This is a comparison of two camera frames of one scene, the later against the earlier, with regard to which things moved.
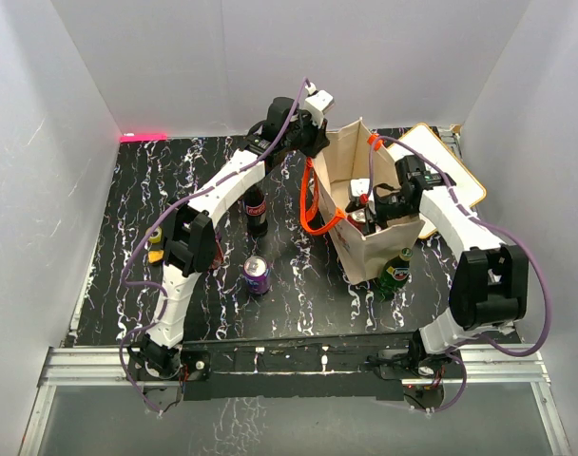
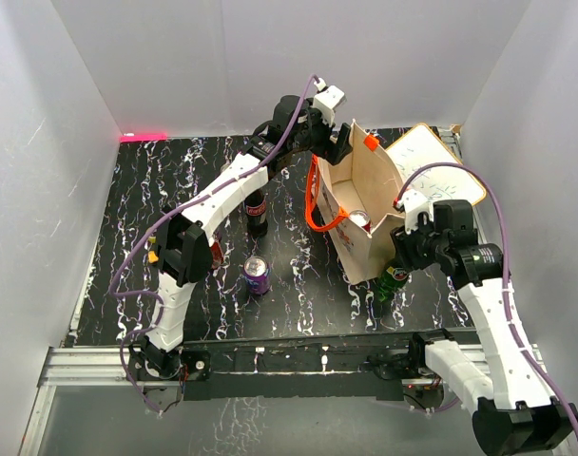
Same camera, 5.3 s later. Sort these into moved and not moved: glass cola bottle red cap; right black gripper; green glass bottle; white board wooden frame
Moved: right black gripper
Not moved: glass cola bottle red cap; white board wooden frame; green glass bottle
